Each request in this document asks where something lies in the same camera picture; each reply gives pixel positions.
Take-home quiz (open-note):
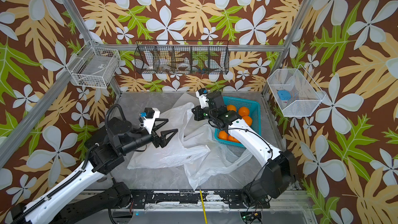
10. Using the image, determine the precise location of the white wire basket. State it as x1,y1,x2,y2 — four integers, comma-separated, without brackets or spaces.
67,41,121,89
267,66,326,118

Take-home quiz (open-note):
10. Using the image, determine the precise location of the black wire basket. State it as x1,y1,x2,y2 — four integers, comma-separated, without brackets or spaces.
133,40,230,75

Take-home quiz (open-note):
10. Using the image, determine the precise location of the white wire basket right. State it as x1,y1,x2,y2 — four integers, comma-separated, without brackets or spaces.
267,66,326,118

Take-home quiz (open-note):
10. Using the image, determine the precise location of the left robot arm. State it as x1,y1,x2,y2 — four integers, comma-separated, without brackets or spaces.
11,104,178,224

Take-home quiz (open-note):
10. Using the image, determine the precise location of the white wire basket left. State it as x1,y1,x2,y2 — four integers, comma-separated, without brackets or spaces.
67,41,121,89

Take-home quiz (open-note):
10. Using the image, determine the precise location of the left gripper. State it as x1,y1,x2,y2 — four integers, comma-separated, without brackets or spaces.
122,117,177,156

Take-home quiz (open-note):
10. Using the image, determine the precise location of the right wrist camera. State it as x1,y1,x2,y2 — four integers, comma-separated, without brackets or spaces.
195,88,208,108

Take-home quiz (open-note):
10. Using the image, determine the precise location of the teal plastic basket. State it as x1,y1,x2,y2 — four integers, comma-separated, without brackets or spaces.
213,96,262,148

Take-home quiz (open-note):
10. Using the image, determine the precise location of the yellow stick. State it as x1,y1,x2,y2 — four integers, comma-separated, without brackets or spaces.
199,189,208,224

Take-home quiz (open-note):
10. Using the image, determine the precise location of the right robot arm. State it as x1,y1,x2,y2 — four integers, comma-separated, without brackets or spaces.
192,88,297,208

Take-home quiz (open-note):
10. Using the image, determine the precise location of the blue object in basket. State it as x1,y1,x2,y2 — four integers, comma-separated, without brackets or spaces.
277,90,291,101

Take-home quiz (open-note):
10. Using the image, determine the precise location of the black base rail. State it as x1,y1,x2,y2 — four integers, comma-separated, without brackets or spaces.
104,189,271,209

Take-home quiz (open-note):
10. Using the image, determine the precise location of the orange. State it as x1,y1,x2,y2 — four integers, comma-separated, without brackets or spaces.
218,131,229,141
228,135,239,143
243,116,252,126
238,107,250,117
227,105,237,112

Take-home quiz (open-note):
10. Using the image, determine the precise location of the printed white plastic bag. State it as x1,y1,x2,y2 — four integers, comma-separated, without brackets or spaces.
127,102,210,170

